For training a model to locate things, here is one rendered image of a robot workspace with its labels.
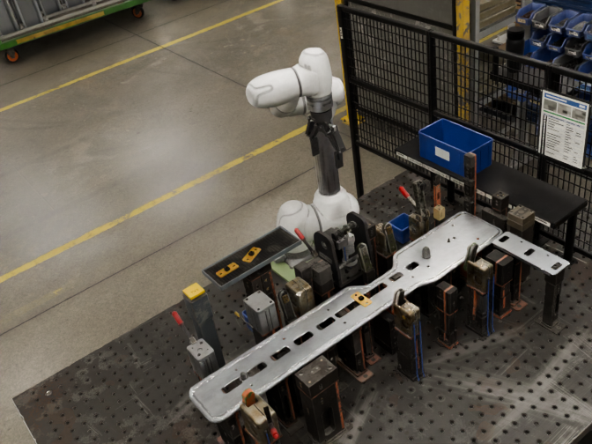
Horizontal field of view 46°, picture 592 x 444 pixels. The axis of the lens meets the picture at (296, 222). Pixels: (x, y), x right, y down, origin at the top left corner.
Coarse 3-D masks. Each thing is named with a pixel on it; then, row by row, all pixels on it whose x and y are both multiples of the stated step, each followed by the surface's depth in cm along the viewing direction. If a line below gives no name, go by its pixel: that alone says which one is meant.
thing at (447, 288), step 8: (440, 288) 256; (448, 288) 256; (456, 288) 255; (440, 296) 259; (448, 296) 254; (456, 296) 257; (440, 304) 261; (448, 304) 256; (456, 304) 259; (440, 312) 264; (448, 312) 259; (440, 320) 267; (448, 320) 262; (440, 328) 269; (448, 328) 265; (440, 336) 271; (448, 336) 267; (456, 336) 270; (440, 344) 272; (448, 344) 269; (456, 344) 271
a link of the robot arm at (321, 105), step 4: (328, 96) 233; (308, 100) 235; (312, 100) 234; (316, 100) 233; (320, 100) 233; (324, 100) 233; (328, 100) 234; (332, 100) 237; (308, 104) 236; (312, 104) 235; (316, 104) 234; (320, 104) 234; (324, 104) 234; (328, 104) 235; (332, 104) 237; (308, 108) 238; (312, 108) 236; (316, 108) 235; (320, 108) 235; (324, 108) 235; (328, 108) 236; (316, 112) 236; (320, 112) 237
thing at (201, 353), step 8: (192, 344) 241; (200, 344) 240; (208, 344) 240; (192, 352) 238; (200, 352) 237; (208, 352) 237; (192, 360) 242; (200, 360) 235; (208, 360) 237; (216, 360) 240; (200, 368) 237; (208, 368) 240; (216, 368) 242; (200, 376) 243
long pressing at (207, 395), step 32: (448, 224) 285; (480, 224) 282; (416, 256) 271; (448, 256) 268; (352, 288) 261; (384, 288) 259; (416, 288) 258; (320, 320) 250; (352, 320) 248; (256, 352) 242; (288, 352) 240; (320, 352) 238; (224, 384) 232; (256, 384) 230; (224, 416) 222
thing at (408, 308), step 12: (408, 300) 246; (396, 312) 246; (408, 312) 241; (396, 324) 250; (408, 324) 243; (408, 336) 248; (420, 336) 249; (408, 348) 252; (408, 360) 256; (420, 360) 258; (396, 372) 264; (408, 372) 260; (420, 372) 261
